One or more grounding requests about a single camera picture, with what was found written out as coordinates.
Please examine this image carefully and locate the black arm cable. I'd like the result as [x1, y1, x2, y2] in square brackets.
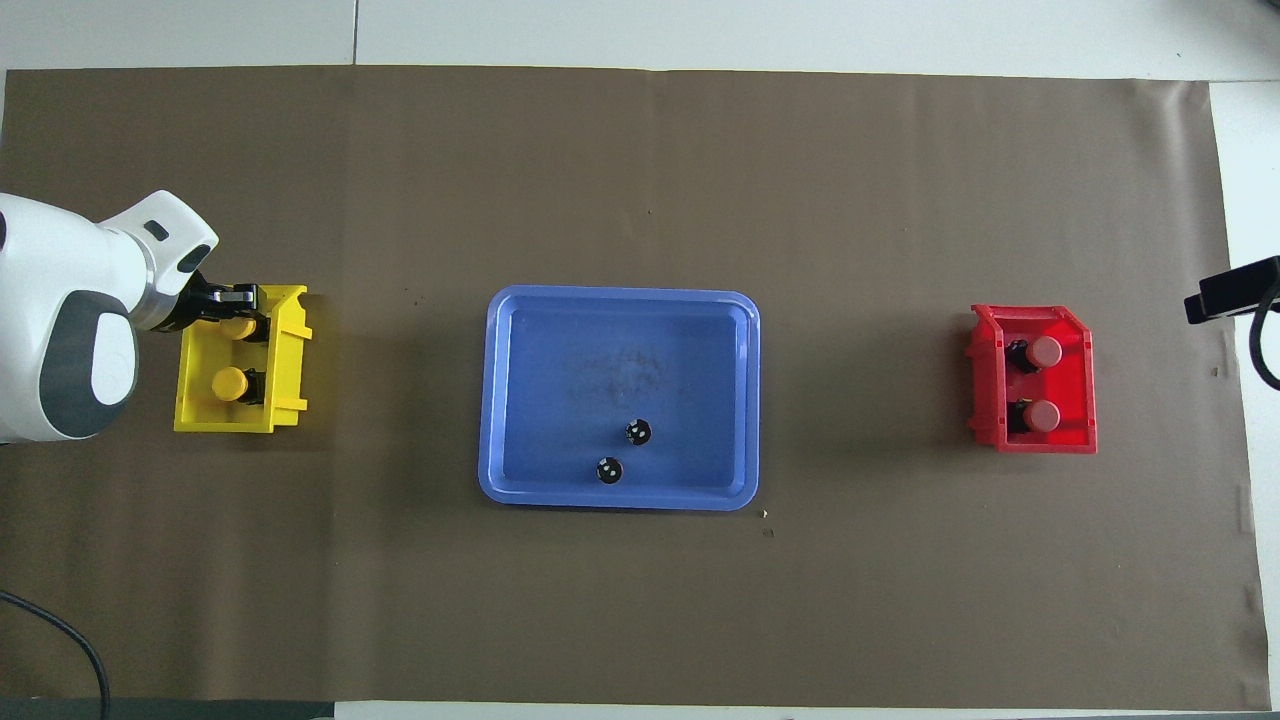
[1252, 285, 1280, 391]
[0, 590, 109, 720]

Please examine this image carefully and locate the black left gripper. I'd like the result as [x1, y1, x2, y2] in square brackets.
[165, 272, 263, 336]

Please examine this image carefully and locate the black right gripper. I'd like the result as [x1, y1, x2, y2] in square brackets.
[1185, 257, 1280, 323]

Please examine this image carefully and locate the yellow plastic bin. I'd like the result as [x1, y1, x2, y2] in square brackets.
[174, 284, 313, 434]

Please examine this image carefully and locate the red plastic bin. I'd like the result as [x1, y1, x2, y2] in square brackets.
[965, 303, 1098, 454]

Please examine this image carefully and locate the red push button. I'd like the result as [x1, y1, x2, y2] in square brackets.
[1005, 398, 1062, 435]
[1005, 335, 1063, 373]

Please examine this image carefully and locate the brown paper table mat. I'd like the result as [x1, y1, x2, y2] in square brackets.
[0, 65, 1263, 706]

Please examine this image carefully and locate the blue plastic tray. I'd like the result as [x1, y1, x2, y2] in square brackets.
[478, 285, 761, 512]

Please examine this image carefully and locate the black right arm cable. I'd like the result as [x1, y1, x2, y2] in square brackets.
[1252, 285, 1280, 391]

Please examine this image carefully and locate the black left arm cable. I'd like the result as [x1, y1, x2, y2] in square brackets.
[0, 590, 109, 720]

